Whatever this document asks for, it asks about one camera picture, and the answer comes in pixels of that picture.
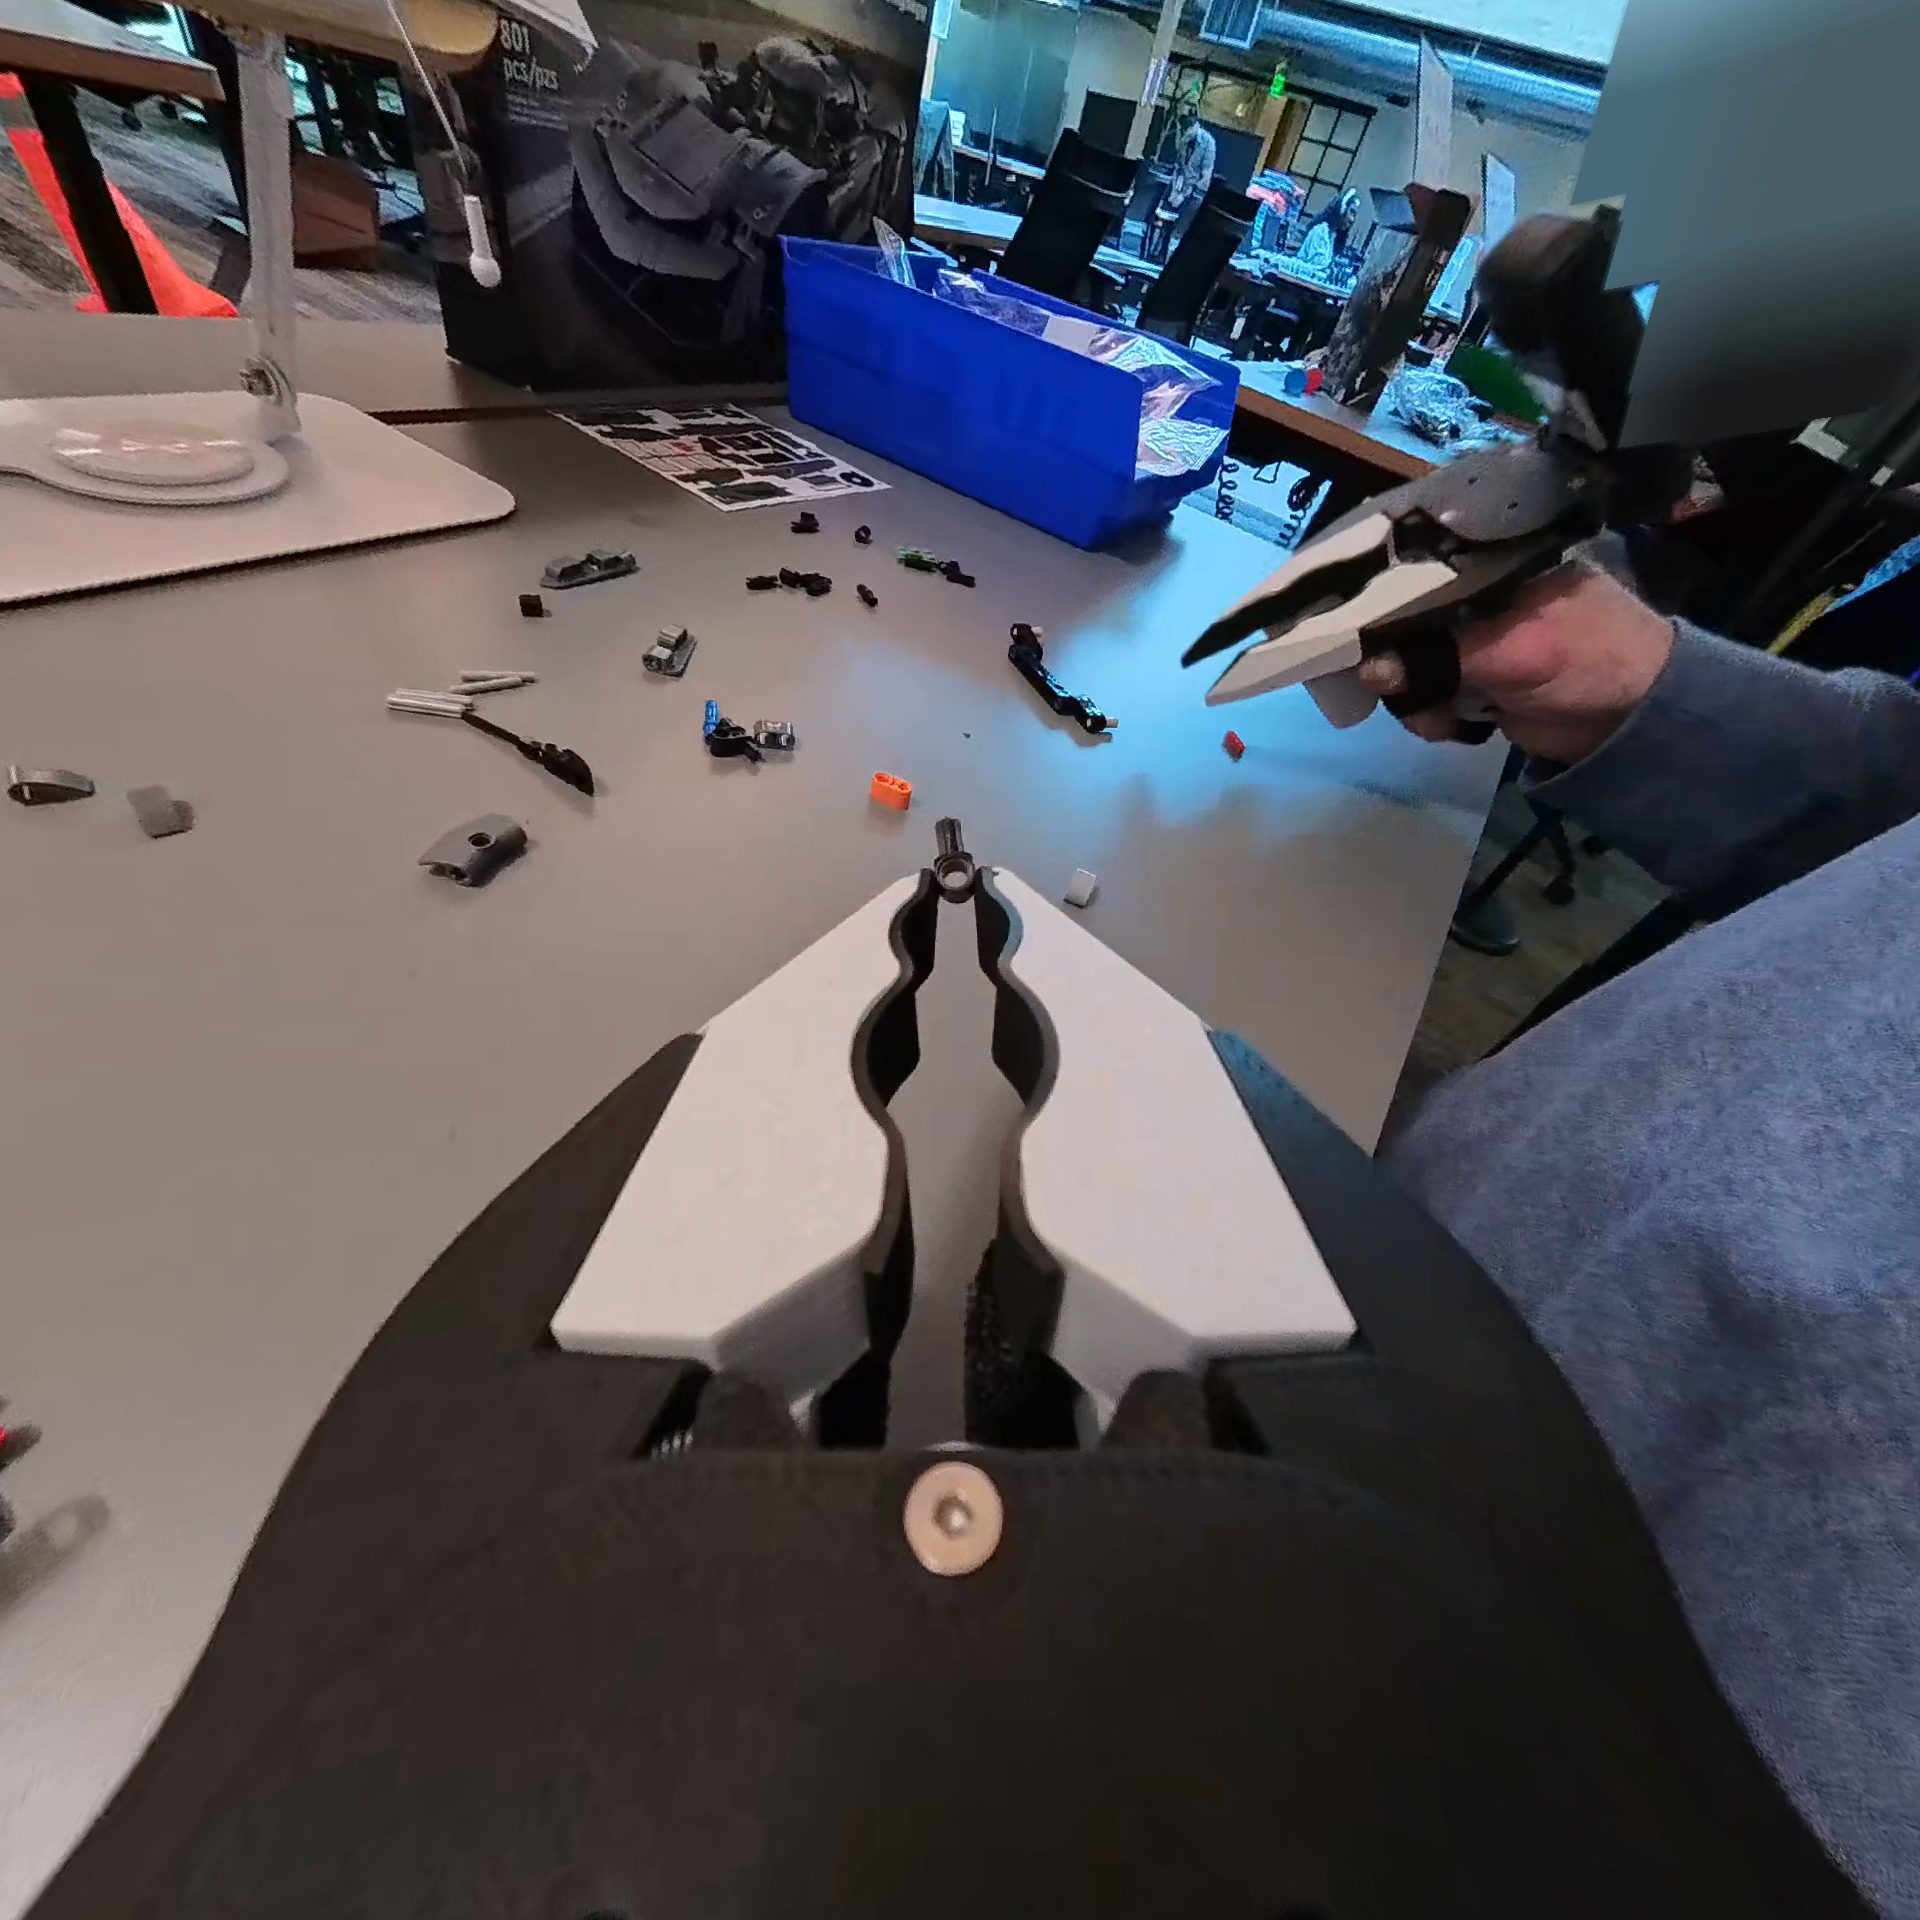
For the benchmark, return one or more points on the wooden side table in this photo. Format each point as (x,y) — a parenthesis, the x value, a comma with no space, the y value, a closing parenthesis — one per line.
(1320,417)

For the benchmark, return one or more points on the black office chair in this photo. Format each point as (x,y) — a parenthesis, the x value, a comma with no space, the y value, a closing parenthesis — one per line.
(1200,262)
(1073,211)

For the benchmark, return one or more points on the red orange object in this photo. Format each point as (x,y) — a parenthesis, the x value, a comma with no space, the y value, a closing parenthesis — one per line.
(173,262)

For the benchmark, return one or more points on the person's right forearm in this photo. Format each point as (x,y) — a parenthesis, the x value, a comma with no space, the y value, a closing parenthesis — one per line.
(1771,765)

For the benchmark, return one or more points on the small orange lego piece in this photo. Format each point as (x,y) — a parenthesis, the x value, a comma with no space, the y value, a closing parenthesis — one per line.
(890,788)

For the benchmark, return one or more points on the black chair base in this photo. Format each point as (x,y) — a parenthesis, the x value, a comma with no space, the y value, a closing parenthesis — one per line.
(1515,870)

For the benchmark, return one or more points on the partly built lego model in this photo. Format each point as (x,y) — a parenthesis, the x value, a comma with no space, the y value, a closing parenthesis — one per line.
(39,1530)

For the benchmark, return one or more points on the light grey curved lego piece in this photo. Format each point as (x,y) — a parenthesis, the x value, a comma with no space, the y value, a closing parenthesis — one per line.
(160,812)

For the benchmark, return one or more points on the grey two-hole lego brick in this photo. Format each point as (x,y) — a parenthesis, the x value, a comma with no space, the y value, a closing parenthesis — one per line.
(1080,886)

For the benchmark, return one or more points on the black lego set box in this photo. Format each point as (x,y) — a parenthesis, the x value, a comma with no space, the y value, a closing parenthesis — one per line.
(674,194)

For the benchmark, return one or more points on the dark grey lego panel piece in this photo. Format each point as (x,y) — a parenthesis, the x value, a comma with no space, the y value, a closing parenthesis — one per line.
(588,568)
(669,651)

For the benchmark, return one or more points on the lego sticker sheet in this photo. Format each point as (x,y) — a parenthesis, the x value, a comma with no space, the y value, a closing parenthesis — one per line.
(720,454)

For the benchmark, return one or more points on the black lego cross connector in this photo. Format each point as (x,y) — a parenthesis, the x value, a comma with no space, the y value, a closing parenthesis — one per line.
(733,742)

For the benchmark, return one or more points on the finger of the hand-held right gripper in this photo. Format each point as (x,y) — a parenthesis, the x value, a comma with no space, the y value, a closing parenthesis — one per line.
(1320,652)
(1320,562)

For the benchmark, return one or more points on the person's right hand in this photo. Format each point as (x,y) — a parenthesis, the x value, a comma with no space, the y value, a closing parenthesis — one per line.
(1574,661)

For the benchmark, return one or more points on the black lego beam with pins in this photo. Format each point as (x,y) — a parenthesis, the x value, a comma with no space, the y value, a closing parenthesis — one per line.
(1059,683)

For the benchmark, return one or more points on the silver foil bag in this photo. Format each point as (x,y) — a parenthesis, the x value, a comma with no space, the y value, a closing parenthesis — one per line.
(1441,408)

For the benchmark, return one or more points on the blue plastic bin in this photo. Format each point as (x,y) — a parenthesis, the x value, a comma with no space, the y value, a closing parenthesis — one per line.
(960,404)

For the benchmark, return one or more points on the wooden background table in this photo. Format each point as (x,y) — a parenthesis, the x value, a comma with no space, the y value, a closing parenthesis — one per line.
(91,62)

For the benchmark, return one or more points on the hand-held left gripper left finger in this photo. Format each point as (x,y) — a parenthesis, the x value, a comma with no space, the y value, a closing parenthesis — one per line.
(750,1171)

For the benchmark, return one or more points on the dark grey lego connector block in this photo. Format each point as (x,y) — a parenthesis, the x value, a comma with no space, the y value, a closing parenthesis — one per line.
(473,850)

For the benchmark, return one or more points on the dark grey curved lego piece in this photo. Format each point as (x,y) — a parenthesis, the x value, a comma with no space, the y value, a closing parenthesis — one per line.
(49,784)

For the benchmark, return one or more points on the silver ceiling duct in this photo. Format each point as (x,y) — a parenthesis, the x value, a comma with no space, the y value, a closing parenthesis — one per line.
(1350,45)

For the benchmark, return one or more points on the black lego pin connector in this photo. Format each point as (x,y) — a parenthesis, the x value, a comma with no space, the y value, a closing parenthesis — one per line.
(955,873)

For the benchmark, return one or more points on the colourful bag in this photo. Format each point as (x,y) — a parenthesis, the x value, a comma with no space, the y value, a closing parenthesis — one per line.
(1861,592)

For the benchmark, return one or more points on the brown cabinet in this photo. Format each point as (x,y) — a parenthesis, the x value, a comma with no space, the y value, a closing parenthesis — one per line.
(338,211)

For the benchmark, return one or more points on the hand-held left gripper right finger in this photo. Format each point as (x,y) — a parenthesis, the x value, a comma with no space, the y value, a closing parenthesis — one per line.
(1170,1185)

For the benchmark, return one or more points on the black lego lever with axle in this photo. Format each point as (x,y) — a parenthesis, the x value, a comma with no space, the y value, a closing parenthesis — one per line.
(562,763)

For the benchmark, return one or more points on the white lamp stand base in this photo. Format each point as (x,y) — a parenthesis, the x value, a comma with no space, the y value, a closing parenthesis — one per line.
(375,481)

